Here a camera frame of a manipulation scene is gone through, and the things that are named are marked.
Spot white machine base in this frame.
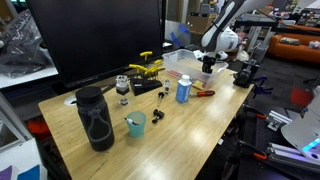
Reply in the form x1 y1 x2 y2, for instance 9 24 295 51
280 85 320 162

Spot round table cable grommet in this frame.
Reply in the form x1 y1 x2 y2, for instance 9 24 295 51
63 95 79 107

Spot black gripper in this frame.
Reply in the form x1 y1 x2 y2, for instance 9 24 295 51
200 55 218 75

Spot blue spring clamp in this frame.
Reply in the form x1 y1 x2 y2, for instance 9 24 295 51
251 74 275 100

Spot black hex key stand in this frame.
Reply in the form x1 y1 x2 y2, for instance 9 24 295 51
128 76 164 97

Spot grey plastic bag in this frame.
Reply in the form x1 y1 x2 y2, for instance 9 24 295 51
0 9 55 80

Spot orange black floor clamp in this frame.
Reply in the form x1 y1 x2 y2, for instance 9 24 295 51
237 139 268 162

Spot large black monitor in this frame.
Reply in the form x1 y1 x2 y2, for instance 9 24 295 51
25 0 165 90

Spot black water bottle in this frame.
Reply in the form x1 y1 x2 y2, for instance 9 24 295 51
74 85 116 153

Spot small black clamp knob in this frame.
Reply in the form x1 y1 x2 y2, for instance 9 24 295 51
151 108 166 125

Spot clear plastic container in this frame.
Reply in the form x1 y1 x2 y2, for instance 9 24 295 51
161 48 230 90

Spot small clear jar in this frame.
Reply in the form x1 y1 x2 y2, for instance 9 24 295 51
114 74 131 107

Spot red black screwdriver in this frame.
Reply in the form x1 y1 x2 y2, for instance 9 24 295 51
188 89 217 99

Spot orange handled bar clamp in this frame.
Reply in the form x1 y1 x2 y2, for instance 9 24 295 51
242 104 268 121

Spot teal plastic cup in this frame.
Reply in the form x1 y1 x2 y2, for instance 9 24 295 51
125 110 148 140

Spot white bottle with blue label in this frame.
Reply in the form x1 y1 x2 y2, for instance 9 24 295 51
175 74 194 105

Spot aluminium extrusion rails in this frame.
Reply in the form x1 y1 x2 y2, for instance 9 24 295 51
265 109 320 172

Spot black table vise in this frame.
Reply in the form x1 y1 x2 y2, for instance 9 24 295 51
232 59 261 90

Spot cardboard box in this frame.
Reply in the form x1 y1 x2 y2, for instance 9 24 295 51
186 14 215 35

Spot small black handled screwdriver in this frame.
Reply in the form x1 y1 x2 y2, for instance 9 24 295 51
156 91 166 108

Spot orange sofa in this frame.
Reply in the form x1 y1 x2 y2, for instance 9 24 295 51
267 24 320 65

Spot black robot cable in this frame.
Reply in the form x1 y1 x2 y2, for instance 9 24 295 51
210 0 236 30

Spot marker pen in cup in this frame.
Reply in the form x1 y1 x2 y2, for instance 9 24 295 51
123 116 140 127

